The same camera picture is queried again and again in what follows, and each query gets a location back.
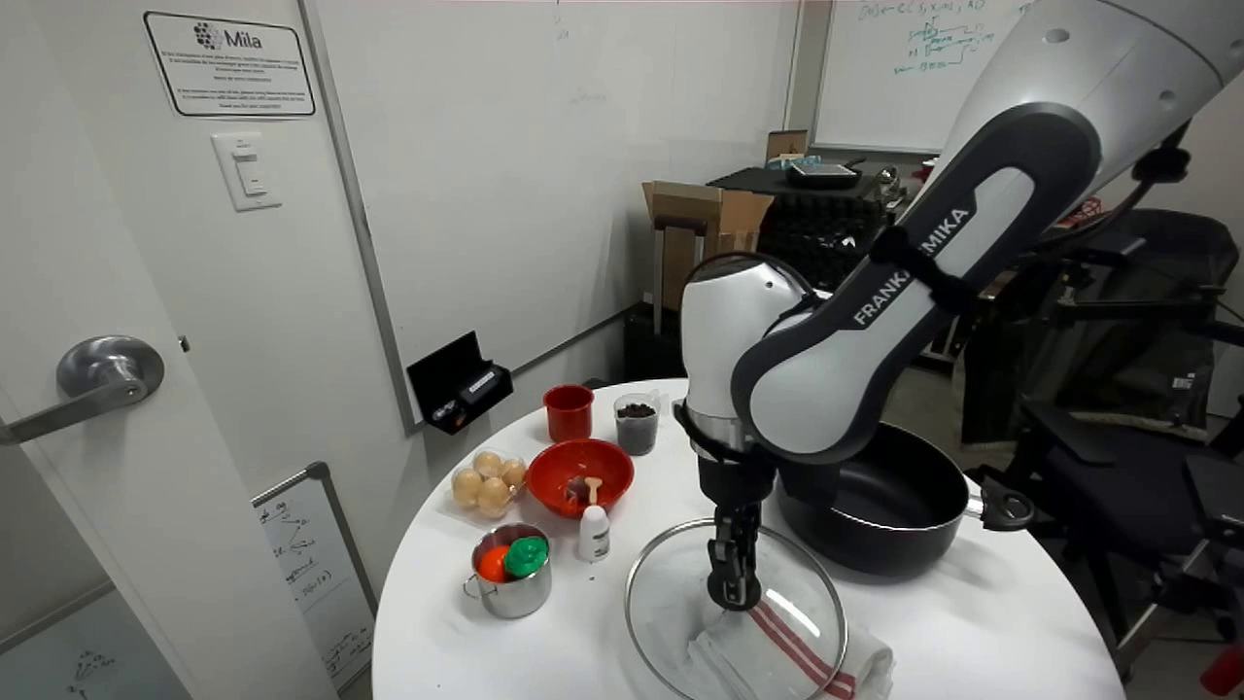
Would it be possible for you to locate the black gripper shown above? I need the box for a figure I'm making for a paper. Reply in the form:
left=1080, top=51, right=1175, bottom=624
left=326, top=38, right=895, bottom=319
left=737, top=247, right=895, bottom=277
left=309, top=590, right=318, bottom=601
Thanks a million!
left=702, top=457, right=773, bottom=601

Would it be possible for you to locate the glass pot lid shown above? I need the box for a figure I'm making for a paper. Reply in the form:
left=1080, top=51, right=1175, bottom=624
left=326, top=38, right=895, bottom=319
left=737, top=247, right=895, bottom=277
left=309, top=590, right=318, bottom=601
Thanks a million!
left=624, top=523, right=849, bottom=700

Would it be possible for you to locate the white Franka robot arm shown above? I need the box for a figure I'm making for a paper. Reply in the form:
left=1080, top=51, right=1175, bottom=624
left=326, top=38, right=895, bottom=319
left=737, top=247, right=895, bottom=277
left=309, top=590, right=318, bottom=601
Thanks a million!
left=677, top=0, right=1244, bottom=612

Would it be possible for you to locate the black cooking pot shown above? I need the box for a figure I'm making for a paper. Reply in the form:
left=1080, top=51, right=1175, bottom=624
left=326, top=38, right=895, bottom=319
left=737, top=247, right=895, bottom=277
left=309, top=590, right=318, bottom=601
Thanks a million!
left=777, top=423, right=1035, bottom=576

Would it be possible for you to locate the white red-striped dish towel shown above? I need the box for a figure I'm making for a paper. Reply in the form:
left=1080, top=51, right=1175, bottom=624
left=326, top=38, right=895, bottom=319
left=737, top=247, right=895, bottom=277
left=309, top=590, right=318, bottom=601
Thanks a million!
left=687, top=603, right=895, bottom=700

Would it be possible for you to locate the clear cup with dark contents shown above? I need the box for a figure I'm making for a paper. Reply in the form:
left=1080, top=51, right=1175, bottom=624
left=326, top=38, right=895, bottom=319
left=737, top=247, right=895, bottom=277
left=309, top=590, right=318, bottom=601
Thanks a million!
left=616, top=400, right=657, bottom=457

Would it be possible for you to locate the red plastic bowl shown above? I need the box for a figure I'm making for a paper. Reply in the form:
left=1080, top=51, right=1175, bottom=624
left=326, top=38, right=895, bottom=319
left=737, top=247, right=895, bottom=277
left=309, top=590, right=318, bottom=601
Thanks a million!
left=527, top=439, right=635, bottom=523

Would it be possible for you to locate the metal cup with colourful items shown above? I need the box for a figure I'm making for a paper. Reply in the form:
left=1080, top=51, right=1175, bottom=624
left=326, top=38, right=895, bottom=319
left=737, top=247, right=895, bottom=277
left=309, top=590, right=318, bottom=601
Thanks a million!
left=463, top=523, right=553, bottom=619

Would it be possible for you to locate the red mug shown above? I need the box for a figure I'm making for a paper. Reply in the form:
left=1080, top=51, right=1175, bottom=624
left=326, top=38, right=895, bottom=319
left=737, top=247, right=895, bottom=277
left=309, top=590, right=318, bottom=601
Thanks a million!
left=545, top=387, right=594, bottom=442

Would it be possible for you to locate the pile of beige eggs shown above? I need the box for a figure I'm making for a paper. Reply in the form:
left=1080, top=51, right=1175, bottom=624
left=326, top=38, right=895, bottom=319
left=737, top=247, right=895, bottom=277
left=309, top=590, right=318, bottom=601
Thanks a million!
left=451, top=453, right=527, bottom=516

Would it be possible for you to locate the cardboard box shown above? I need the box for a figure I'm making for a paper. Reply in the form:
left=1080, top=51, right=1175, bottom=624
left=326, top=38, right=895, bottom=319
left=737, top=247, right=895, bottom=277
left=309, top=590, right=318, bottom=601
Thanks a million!
left=641, top=182, right=773, bottom=313

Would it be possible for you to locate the black office chair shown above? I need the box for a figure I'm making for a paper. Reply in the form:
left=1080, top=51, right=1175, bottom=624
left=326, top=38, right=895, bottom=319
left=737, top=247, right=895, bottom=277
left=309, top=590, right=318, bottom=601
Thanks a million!
left=967, top=209, right=1239, bottom=660

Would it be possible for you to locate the small whiteboard on floor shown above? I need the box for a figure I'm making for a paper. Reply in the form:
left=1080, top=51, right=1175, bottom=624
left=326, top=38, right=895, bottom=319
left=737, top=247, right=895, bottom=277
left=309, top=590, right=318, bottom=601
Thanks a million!
left=253, top=462, right=379, bottom=694

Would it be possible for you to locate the wall whiteboard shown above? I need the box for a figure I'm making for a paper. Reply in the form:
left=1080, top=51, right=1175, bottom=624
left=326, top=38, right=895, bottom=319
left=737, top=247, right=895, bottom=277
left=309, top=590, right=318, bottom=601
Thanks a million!
left=816, top=0, right=1035, bottom=153

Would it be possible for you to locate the white light switch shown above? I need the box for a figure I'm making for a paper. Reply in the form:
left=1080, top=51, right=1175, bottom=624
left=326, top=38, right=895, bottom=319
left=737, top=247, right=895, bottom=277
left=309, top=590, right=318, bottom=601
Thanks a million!
left=209, top=134, right=278, bottom=213

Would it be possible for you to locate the silver door lever handle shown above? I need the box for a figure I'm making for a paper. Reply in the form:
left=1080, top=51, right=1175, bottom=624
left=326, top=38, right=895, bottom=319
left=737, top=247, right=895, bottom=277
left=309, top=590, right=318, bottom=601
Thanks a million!
left=0, top=336, right=164, bottom=446

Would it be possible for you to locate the white wall poster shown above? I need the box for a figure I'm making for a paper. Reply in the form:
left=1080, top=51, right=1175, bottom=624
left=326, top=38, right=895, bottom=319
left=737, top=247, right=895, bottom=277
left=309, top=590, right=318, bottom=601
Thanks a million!
left=144, top=11, right=314, bottom=117

